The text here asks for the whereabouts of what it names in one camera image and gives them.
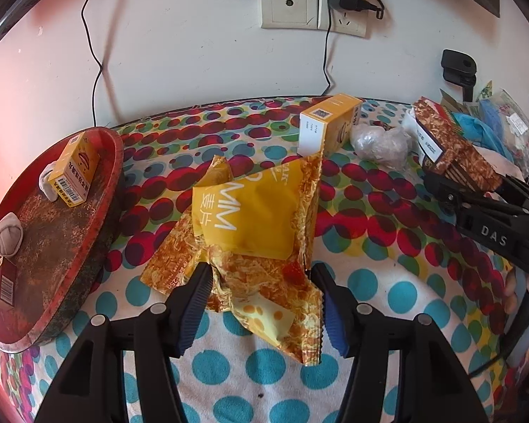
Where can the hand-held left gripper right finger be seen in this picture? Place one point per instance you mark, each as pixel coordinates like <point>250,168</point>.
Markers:
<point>335,330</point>

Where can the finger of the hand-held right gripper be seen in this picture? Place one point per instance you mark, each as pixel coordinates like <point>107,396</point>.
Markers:
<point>489,206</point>
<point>518,186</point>

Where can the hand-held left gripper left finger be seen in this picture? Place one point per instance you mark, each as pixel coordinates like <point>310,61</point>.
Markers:
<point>187,326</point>

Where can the brown snack bag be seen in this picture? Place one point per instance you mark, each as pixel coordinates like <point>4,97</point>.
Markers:
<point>449,141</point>

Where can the clear plastic bag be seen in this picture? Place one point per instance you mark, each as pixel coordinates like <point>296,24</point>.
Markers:
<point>379,145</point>

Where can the yellow snack bag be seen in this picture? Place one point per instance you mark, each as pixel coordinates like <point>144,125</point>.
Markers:
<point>247,211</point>

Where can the round red metal tray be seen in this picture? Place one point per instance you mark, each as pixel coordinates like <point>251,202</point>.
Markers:
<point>57,246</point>

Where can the large yellow carton box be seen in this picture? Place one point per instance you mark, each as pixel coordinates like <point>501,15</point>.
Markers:
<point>330,127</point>

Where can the small red pack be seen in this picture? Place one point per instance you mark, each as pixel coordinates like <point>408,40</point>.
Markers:
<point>4,286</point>

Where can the small yellow carton box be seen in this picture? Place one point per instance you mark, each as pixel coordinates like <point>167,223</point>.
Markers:
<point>77,167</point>

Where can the white sock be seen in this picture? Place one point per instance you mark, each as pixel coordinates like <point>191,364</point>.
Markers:
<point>47,183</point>
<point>8,234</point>

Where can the person's right forearm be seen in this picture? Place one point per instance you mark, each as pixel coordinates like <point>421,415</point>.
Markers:
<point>527,339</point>

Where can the person's right hand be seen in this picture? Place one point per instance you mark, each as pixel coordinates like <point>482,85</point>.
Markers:
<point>516,291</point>

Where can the clear bag of sundries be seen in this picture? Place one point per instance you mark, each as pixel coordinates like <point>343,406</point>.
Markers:
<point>520,127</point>

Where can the blue plastic wrap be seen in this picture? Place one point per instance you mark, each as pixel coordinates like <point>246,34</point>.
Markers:
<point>491,119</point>

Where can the polka dot tablecloth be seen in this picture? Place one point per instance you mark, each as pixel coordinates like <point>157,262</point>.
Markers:
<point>401,273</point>

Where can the black angled plug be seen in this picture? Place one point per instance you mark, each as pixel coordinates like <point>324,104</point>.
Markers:
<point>370,9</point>

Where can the black clamp mount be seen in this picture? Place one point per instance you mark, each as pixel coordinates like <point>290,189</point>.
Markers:
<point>458,66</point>

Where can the white power wall socket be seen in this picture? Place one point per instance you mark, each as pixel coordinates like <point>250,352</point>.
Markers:
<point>348,22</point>

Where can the white coaxial wall plate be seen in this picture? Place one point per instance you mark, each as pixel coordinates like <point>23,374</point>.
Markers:
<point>286,4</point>

